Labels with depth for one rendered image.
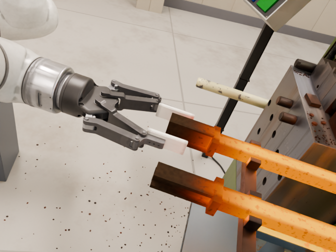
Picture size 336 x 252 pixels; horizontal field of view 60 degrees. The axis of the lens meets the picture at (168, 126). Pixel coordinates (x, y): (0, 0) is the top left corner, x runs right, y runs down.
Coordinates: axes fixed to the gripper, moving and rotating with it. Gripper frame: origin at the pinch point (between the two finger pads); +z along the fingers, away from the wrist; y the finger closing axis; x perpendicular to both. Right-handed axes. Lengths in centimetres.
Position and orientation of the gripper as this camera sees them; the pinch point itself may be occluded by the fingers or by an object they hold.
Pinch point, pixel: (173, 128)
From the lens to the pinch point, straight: 51.7
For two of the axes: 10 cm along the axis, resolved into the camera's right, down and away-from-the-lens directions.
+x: 2.4, -7.2, -6.5
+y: -2.2, 6.1, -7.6
